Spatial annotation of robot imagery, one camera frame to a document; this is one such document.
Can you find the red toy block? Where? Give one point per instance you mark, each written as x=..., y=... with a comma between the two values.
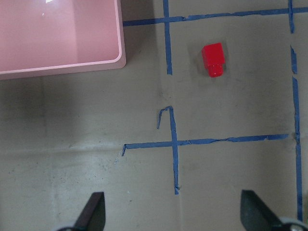
x=213, y=59

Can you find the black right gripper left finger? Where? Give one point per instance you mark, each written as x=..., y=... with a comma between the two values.
x=93, y=215

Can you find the pink plastic box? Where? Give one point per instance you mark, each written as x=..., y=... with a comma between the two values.
x=50, y=37

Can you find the brown paper table cover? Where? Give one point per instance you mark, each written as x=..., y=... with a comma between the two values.
x=171, y=147

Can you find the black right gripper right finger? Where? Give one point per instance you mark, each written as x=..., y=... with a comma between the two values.
x=255, y=215

